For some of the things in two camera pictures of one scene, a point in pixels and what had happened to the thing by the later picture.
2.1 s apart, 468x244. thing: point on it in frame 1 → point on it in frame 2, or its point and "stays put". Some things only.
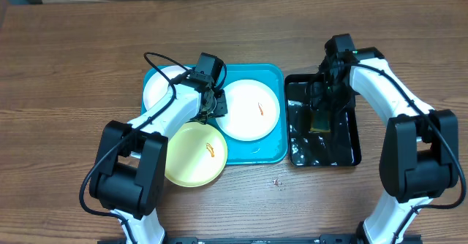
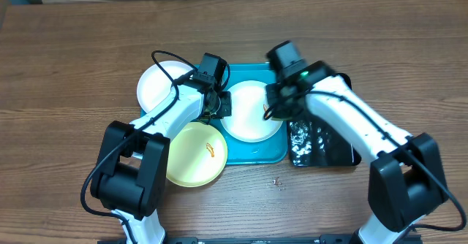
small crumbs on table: (277, 183) stays put
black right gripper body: (337, 98) → (281, 105)
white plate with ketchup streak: (253, 109) stays put
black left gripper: (222, 107) stays put
